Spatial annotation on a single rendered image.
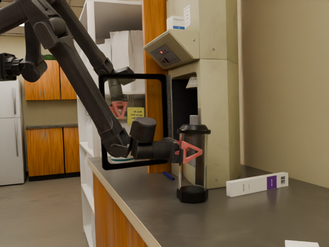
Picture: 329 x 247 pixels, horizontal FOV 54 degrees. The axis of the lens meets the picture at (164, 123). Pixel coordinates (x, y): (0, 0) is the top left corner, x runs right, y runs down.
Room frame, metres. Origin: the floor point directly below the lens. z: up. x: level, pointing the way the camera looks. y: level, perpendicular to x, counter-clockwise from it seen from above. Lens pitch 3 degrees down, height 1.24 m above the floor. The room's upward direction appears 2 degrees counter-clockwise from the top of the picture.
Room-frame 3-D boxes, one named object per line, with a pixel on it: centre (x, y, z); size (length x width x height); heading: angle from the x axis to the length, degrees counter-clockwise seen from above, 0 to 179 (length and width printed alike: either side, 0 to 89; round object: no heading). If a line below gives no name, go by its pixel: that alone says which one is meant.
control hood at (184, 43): (1.28, -0.03, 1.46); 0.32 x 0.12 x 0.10; 20
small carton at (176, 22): (1.20, -0.05, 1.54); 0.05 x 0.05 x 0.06; 25
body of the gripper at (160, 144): (0.99, 0.01, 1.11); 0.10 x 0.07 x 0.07; 21
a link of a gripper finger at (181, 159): (0.98, -0.07, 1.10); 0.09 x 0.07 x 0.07; 111
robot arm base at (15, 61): (1.48, 0.67, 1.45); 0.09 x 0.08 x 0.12; 169
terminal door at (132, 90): (1.37, 0.12, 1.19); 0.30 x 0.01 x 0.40; 115
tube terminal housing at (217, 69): (1.34, -0.20, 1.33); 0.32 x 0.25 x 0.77; 20
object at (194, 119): (1.03, -0.09, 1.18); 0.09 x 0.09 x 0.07
